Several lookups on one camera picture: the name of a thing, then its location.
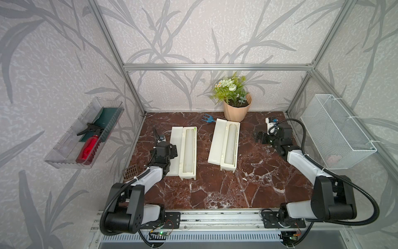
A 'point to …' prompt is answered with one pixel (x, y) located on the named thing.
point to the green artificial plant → (231, 90)
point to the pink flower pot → (237, 114)
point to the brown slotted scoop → (130, 172)
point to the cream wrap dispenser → (216, 155)
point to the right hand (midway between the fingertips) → (259, 131)
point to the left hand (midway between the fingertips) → (165, 146)
